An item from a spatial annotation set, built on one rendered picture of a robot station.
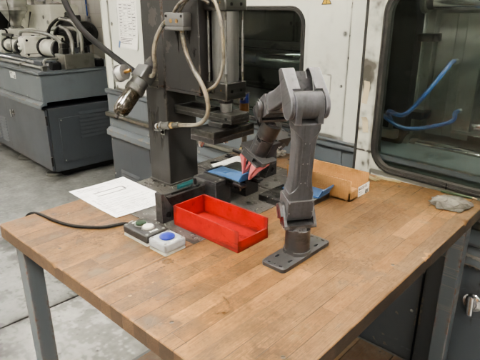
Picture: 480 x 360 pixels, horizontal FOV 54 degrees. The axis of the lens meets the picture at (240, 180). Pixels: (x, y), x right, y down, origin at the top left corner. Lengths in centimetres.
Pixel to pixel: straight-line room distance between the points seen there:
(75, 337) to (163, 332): 156
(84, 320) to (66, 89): 245
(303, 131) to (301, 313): 39
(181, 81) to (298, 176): 57
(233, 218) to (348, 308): 47
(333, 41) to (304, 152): 93
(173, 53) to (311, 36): 70
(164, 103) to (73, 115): 300
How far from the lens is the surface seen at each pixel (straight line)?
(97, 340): 244
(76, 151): 460
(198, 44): 142
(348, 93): 191
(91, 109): 460
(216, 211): 138
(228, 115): 140
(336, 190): 154
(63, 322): 261
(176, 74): 151
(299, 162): 108
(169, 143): 160
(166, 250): 119
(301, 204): 113
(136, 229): 128
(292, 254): 117
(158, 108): 161
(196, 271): 112
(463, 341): 198
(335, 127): 197
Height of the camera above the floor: 148
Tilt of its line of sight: 20 degrees down
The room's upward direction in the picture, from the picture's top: straight up
